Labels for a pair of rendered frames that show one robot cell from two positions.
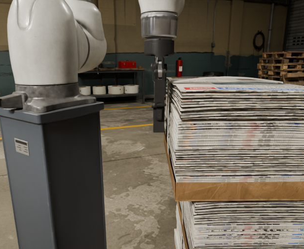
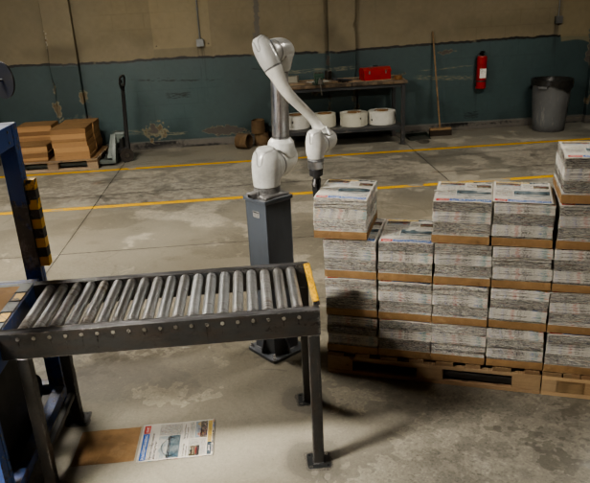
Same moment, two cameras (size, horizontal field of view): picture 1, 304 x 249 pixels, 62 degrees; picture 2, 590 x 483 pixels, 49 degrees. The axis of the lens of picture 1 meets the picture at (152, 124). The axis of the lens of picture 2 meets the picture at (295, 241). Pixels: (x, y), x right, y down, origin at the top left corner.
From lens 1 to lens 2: 295 cm
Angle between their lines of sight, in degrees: 17
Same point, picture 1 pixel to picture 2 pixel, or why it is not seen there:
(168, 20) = (317, 163)
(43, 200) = (264, 238)
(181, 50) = (487, 35)
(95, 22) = (290, 149)
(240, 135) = (335, 214)
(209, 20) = not seen: outside the picture
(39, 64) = (264, 180)
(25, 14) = (260, 160)
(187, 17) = not seen: outside the picture
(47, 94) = (267, 192)
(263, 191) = (347, 236)
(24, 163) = (257, 221)
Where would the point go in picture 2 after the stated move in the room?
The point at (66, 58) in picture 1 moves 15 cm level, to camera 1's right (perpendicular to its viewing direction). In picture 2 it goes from (275, 176) to (302, 177)
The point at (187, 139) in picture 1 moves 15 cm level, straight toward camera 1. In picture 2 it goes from (317, 214) to (306, 223)
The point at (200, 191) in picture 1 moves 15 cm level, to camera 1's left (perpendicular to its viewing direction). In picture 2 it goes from (323, 234) to (296, 232)
